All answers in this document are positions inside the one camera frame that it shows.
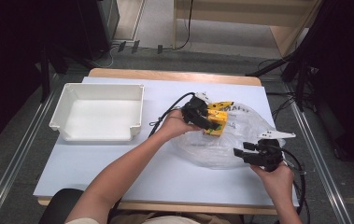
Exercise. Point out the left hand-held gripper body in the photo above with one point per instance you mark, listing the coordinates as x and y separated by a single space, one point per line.
195 110

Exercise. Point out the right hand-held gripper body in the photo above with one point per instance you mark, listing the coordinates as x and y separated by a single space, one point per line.
266 154

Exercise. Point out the yellow carton box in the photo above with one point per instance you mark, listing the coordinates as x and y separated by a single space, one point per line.
216 123

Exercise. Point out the clear plastic bag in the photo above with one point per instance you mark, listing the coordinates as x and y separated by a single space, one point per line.
227 146

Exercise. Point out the person's left hand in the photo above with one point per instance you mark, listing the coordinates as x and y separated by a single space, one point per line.
176 124

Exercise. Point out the person's right hand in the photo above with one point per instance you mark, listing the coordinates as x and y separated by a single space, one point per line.
277 180

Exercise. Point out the yellow snack packet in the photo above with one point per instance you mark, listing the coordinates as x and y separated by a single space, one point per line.
221 105

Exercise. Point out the wooden table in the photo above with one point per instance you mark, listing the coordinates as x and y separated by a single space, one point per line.
165 74

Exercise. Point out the white table board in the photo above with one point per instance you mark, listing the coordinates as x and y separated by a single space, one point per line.
181 174

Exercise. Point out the black metal stand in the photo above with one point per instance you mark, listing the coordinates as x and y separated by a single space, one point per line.
45 74
300 81

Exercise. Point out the white plastic bin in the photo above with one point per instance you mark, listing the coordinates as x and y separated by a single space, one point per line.
100 115

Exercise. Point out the person's beige clothing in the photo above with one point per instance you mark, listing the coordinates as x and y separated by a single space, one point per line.
165 219

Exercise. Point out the wooden shelf unit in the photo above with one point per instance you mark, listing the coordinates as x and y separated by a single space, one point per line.
258 15

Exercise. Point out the black cabinet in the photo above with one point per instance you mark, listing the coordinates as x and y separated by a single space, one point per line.
103 25

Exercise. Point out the black chair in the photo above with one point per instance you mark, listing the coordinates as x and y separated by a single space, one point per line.
59 205

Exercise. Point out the metal floor rail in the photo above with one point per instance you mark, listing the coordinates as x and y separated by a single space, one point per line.
16 158
318 161

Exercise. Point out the small black floor bracket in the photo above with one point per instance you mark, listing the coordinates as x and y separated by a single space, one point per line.
160 49
135 46
121 46

